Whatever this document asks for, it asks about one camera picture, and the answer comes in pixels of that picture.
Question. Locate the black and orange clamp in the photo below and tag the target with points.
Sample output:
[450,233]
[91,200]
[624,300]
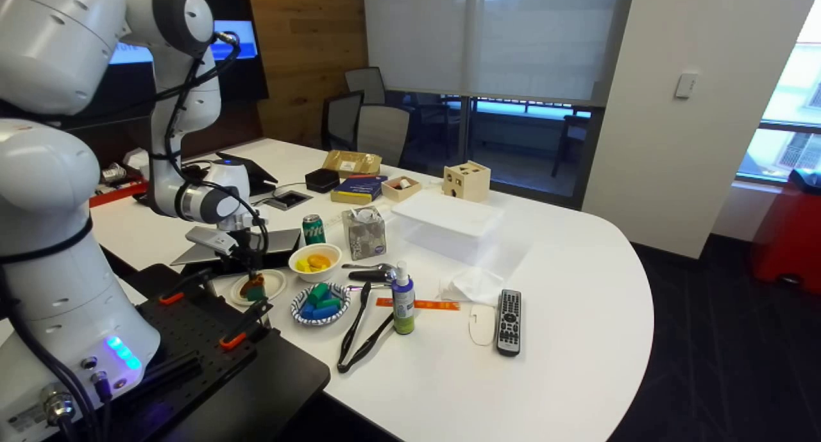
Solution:
[172,297]
[232,340]

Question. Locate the purple pen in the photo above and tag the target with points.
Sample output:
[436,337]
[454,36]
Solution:
[365,287]

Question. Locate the small wooden tray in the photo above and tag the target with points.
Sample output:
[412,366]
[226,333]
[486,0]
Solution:
[401,190]

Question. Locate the group of office chairs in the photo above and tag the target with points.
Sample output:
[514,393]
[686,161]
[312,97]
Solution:
[381,131]

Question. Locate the white wall switch plate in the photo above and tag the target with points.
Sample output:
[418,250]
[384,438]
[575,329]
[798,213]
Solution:
[686,85]

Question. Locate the flat white oval piece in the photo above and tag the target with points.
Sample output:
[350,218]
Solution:
[481,326]

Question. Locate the blue and yellow book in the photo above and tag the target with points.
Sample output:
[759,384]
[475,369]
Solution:
[358,189]

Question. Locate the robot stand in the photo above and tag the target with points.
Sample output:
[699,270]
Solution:
[269,384]

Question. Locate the window with roller blind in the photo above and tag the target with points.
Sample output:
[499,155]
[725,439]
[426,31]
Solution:
[532,44]

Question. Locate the black touch panel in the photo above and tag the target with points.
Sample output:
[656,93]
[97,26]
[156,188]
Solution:
[253,169]

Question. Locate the purple and green spray bottle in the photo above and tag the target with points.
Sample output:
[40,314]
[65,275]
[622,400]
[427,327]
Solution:
[403,307]

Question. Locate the white bowl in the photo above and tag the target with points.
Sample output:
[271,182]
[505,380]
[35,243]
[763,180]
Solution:
[314,274]

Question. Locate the green block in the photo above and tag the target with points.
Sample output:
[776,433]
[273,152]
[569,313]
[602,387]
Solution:
[318,293]

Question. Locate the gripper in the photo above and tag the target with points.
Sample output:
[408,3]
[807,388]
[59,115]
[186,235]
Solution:
[247,249]

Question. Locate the orange strip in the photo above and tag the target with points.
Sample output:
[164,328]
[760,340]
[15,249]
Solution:
[436,305]

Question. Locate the grey laptop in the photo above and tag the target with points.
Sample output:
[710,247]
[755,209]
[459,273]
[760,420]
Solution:
[282,240]

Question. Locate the yellow and orange toy food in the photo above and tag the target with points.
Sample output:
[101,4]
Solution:
[315,262]

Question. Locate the dark chair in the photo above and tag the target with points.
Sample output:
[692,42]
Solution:
[571,137]

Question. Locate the patterned tissue box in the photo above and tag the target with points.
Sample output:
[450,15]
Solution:
[365,237]

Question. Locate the white paper towel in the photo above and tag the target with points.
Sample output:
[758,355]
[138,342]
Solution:
[471,285]

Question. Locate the red tray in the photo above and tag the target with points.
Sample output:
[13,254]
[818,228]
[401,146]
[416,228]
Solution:
[118,193]

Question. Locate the metal spoon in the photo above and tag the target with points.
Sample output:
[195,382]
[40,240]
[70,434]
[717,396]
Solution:
[369,266]

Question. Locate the wall screen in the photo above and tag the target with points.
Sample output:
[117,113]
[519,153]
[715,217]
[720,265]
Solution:
[247,63]

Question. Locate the grey remote control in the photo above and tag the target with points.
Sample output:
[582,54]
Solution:
[509,323]

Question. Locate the small white paper plate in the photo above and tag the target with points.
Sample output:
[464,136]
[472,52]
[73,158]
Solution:
[277,285]

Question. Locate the blue patterned paper bowl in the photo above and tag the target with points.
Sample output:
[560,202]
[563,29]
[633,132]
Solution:
[321,321]

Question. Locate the wooden shape sorter box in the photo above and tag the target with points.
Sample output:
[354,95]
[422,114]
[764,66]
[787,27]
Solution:
[467,182]

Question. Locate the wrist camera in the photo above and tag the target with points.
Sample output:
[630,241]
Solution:
[210,240]

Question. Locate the black tongs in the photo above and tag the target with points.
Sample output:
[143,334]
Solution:
[359,330]

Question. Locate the small black box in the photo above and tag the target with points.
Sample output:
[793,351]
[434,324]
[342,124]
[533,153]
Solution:
[322,180]

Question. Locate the red bin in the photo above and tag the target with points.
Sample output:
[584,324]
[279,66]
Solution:
[789,237]

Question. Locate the brown and green toy food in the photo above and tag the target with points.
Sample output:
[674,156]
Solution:
[254,289]

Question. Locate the tan flat package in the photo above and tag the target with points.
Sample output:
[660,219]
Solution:
[351,162]

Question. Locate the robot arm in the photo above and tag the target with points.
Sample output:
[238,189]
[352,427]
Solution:
[51,249]

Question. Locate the green soda can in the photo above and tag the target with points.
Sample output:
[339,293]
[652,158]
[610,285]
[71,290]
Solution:
[313,230]

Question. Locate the table power socket plate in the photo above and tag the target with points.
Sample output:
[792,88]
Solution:
[287,199]

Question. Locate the bright window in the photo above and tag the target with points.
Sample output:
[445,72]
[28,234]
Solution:
[795,95]

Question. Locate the clear plastic container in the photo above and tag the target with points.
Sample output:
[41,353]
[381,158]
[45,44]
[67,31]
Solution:
[449,220]

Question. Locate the blue block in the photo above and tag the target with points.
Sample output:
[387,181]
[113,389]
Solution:
[321,312]

